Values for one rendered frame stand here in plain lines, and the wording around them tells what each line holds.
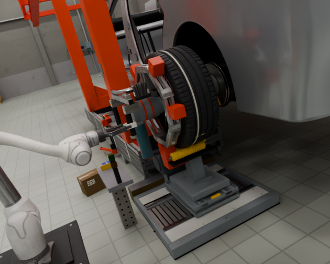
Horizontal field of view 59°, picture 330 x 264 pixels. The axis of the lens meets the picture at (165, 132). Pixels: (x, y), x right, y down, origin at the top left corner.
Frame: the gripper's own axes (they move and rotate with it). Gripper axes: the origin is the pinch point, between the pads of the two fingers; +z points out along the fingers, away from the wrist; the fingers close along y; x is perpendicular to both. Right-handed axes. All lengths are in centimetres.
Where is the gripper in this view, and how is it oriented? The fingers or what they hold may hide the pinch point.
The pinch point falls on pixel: (130, 124)
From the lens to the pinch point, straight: 172.9
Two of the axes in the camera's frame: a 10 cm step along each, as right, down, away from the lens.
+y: 3.9, 1.9, -9.0
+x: -2.4, -9.2, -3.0
